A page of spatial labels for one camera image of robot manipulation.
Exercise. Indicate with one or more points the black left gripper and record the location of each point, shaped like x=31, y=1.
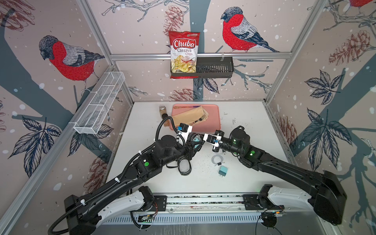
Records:
x=189, y=148

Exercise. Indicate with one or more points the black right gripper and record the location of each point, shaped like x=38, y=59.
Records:
x=221, y=133

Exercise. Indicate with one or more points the teal wall charger front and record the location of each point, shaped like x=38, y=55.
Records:
x=223, y=171

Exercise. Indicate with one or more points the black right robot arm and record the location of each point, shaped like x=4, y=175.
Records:
x=328, y=198

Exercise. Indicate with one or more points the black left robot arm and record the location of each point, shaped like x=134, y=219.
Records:
x=126, y=191

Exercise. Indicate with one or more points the pink plastic tray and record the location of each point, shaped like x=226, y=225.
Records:
x=211, y=124

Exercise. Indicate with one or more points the tan spice jar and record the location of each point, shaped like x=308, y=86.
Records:
x=163, y=112

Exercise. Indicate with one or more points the red cassava chips bag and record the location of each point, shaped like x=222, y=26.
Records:
x=183, y=53

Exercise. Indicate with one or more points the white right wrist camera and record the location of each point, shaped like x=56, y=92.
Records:
x=214, y=140

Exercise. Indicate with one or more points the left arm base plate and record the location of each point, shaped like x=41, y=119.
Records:
x=158, y=205

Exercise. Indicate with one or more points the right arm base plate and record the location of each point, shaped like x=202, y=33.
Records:
x=255, y=202

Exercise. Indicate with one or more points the black wall basket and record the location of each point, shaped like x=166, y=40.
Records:
x=208, y=67

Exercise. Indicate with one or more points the white wire mesh basket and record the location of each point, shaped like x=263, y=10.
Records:
x=96, y=111

